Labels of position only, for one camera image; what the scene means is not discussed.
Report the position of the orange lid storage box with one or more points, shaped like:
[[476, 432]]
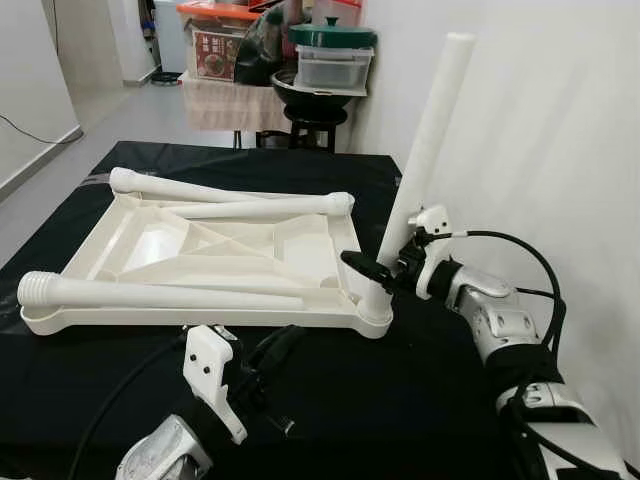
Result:
[[210, 55]]

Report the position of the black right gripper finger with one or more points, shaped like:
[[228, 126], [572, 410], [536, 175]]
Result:
[[368, 268]]

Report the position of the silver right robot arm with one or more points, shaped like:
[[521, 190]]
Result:
[[495, 310]]

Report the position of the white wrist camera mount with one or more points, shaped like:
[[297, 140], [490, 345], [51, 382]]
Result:
[[210, 370], [432, 220]]

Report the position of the black tablecloth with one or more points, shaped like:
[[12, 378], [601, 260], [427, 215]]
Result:
[[400, 380]]

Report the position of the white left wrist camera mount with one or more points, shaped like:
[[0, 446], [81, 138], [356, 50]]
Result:
[[210, 370]]

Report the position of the beige cloth covered side table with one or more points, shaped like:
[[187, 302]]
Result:
[[235, 105]]

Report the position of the white plastic children table top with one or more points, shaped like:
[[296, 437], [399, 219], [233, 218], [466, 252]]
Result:
[[310, 255]]

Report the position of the clear container green lid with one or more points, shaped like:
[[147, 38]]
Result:
[[335, 68]]

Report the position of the black round stool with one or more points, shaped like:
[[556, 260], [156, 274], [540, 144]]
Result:
[[318, 115]]

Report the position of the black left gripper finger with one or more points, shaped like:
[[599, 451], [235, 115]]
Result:
[[280, 346]]

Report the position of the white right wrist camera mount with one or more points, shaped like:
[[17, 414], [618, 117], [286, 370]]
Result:
[[432, 220]]

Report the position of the black bag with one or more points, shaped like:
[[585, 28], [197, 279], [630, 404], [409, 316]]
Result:
[[262, 55]]

